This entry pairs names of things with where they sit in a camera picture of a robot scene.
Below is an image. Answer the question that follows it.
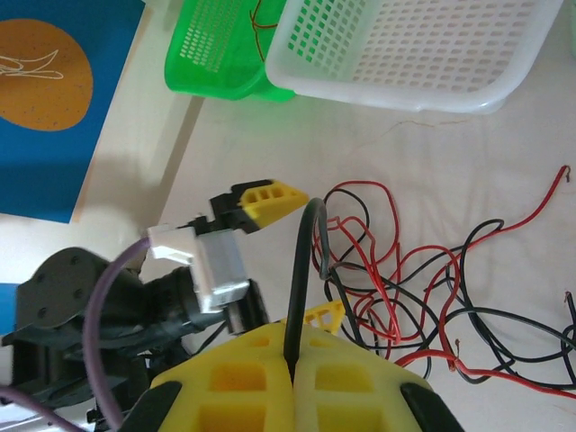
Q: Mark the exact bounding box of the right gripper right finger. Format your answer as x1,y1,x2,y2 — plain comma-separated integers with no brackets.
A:
291,330,467,432

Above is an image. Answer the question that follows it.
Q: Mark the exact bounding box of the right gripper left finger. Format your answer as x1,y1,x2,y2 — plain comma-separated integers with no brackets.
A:
120,319,298,432

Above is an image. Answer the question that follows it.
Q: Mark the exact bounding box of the black cable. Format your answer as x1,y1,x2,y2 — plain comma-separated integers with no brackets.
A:
283,196,374,368
323,188,576,388

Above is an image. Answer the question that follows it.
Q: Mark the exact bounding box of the red cable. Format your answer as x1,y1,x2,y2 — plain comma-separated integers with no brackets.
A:
324,180,464,347
248,0,283,62
391,165,576,401

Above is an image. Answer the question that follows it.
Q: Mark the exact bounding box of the green plastic basket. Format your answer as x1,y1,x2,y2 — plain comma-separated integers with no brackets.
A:
165,0,296,104

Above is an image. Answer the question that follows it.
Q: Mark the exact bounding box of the white plastic basket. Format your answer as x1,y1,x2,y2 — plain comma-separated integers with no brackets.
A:
265,0,566,116

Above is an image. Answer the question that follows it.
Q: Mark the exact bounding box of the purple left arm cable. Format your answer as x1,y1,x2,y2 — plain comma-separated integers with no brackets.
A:
0,236,158,432

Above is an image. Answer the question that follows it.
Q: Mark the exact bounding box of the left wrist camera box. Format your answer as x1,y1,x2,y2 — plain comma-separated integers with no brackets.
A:
146,224,251,314

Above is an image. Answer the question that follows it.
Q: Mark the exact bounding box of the blue floral wall panel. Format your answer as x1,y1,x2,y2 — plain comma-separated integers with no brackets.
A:
0,0,148,224

